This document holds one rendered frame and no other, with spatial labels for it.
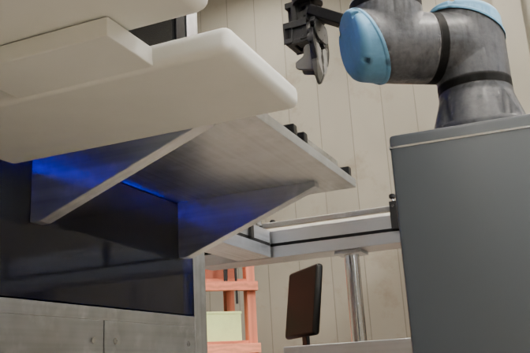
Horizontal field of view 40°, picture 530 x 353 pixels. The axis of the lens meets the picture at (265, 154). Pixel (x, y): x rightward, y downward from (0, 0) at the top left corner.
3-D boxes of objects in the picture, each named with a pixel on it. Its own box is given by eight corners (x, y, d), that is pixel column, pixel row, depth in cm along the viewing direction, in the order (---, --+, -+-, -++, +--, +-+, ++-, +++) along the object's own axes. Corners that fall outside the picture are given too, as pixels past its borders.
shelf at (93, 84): (-161, 109, 83) (-158, 84, 84) (13, 165, 108) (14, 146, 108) (190, 16, 66) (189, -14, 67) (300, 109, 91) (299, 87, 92)
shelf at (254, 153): (-41, 143, 123) (-40, 132, 123) (172, 215, 185) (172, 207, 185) (215, 87, 105) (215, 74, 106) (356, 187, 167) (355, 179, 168)
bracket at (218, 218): (178, 258, 168) (177, 202, 172) (184, 259, 171) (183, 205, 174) (319, 239, 155) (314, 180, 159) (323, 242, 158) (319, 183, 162)
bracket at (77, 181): (29, 222, 124) (32, 148, 127) (41, 224, 126) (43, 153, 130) (209, 193, 111) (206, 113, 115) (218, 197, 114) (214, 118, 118)
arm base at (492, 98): (535, 149, 120) (524, 92, 122) (531, 122, 106) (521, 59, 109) (441, 162, 125) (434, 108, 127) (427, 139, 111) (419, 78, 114)
